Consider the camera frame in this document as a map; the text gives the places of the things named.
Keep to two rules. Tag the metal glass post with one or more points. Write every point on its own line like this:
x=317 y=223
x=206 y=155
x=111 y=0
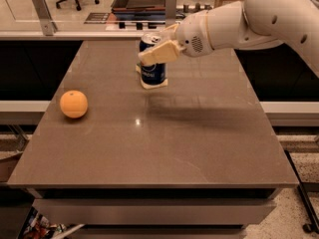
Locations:
x=170 y=7
x=46 y=22

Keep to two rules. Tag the green and yellow sponge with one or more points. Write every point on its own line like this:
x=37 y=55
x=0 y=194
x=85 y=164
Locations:
x=147 y=86

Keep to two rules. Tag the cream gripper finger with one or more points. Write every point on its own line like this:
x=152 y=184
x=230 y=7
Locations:
x=168 y=33
x=163 y=52

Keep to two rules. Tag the left metal glass post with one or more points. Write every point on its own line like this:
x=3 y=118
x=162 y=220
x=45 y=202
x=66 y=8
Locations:
x=46 y=22

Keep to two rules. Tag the blue pepsi can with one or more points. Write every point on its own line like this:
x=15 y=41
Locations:
x=153 y=74

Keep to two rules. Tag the orange fruit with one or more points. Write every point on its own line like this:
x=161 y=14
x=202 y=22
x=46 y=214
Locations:
x=73 y=104

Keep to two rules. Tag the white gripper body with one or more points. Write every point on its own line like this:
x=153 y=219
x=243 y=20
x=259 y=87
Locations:
x=192 y=34

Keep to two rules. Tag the colourful snack packets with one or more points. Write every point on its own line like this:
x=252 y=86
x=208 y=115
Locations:
x=38 y=226

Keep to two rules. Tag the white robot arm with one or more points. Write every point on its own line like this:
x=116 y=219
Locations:
x=246 y=24

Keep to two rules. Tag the centre metal glass post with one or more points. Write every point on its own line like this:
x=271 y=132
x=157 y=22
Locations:
x=170 y=7

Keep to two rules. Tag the grey drawer front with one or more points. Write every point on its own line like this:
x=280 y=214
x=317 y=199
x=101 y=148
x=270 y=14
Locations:
x=155 y=211

